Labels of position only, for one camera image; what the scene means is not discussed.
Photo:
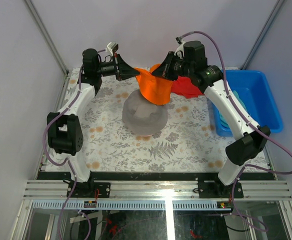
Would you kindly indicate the floral patterned table mat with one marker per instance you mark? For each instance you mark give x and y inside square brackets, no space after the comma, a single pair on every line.
[188,143]

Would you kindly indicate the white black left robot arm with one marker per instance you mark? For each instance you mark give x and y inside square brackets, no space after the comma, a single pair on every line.
[63,138]

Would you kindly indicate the right aluminium corner post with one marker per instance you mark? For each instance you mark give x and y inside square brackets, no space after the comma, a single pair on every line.
[277,8]

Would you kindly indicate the white slotted cable duct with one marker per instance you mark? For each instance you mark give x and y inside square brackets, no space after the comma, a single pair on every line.
[177,205]

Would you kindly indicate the red cloth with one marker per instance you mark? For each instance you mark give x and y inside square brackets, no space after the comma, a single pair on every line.
[183,87]

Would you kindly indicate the pink bucket hat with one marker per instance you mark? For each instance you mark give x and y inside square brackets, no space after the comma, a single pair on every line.
[145,135]

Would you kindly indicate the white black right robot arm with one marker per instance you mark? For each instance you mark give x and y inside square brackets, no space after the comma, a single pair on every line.
[189,60]

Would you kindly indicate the teal bucket hat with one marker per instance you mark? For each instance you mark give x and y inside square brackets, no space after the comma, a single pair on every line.
[223,121]

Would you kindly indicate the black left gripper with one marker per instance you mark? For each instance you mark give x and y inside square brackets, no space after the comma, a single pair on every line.
[122,69]

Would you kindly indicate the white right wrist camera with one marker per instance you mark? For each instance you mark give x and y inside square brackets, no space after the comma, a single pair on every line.
[180,51]

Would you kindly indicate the orange hat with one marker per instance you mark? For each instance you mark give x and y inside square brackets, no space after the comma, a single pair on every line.
[155,89]

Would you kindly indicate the grey bucket hat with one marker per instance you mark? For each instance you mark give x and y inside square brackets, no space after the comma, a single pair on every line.
[143,117]

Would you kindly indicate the blue plastic bin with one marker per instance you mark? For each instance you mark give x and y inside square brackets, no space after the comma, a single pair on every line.
[254,90]

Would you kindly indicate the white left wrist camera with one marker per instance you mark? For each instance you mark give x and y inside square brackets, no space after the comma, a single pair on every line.
[112,47]

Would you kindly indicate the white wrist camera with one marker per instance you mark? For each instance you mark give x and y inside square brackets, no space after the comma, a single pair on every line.
[180,51]
[112,47]

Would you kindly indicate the aluminium corner frame post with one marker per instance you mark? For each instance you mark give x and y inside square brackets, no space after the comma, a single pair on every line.
[45,35]

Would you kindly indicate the aluminium mounting rail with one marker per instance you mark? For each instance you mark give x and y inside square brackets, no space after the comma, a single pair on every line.
[246,190]

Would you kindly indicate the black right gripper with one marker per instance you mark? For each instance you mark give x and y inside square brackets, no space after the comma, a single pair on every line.
[164,70]

